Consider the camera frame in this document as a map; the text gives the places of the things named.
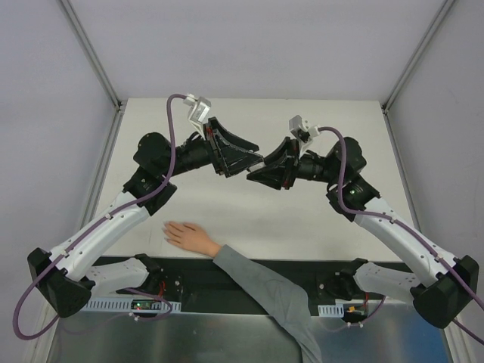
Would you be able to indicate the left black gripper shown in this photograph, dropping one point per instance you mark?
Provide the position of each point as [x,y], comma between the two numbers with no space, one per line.
[214,148]

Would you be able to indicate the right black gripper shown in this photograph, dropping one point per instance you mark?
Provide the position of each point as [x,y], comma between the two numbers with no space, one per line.
[292,166]

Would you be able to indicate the clear nail polish bottle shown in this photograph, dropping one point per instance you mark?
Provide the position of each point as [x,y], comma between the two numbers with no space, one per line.
[257,166]

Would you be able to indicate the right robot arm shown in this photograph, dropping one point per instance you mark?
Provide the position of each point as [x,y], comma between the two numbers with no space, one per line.
[438,284]

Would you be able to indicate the grey sleeved forearm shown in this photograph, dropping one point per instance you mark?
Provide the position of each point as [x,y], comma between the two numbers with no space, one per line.
[282,299]

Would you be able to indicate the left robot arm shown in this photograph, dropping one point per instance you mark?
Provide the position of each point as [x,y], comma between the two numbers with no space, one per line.
[66,275]

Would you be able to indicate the person's hand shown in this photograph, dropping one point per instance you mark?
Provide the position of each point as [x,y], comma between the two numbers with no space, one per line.
[191,238]

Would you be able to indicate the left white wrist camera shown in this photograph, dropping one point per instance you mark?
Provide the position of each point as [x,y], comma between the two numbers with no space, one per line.
[199,110]

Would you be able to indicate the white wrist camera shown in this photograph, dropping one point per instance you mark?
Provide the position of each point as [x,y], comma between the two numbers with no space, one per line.
[199,110]
[303,132]

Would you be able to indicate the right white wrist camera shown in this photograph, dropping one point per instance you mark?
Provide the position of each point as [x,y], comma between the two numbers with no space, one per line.
[303,132]

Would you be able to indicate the right aluminium frame post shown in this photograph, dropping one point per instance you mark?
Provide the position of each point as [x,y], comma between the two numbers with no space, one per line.
[420,50]

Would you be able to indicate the aluminium frame post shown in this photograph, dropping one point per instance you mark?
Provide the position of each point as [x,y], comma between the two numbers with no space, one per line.
[89,51]
[420,50]

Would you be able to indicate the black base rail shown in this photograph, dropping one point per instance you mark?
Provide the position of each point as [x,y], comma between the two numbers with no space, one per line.
[202,287]

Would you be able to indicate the right white cable duct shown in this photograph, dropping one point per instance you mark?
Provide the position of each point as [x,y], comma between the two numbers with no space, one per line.
[331,311]

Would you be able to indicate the left aluminium frame post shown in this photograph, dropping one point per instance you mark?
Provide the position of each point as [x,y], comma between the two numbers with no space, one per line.
[89,51]

